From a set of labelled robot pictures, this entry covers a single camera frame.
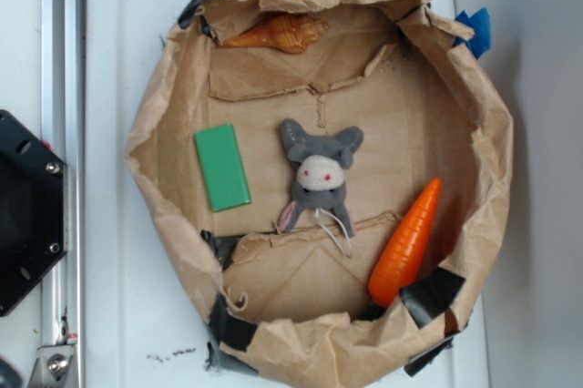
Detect grey plush bunny toy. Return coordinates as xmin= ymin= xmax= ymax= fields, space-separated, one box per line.
xmin=277 ymin=118 xmax=364 ymax=257

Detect aluminium extrusion rail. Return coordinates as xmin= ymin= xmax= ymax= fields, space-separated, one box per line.
xmin=28 ymin=0 xmax=87 ymax=387

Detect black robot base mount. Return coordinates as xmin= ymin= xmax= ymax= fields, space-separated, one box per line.
xmin=1 ymin=109 xmax=66 ymax=317

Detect brown paper bag container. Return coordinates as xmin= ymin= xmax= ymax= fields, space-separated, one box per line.
xmin=126 ymin=0 xmax=513 ymax=387

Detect tan spiral seashell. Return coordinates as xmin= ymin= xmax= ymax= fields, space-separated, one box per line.
xmin=221 ymin=14 xmax=330 ymax=54

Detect orange plastic carrot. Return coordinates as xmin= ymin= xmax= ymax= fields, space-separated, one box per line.
xmin=368 ymin=178 xmax=442 ymax=308

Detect white plastic tray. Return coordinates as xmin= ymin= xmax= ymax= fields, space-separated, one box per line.
xmin=83 ymin=0 xmax=492 ymax=388

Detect green rectangular block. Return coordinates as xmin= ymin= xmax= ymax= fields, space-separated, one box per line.
xmin=194 ymin=124 xmax=251 ymax=211

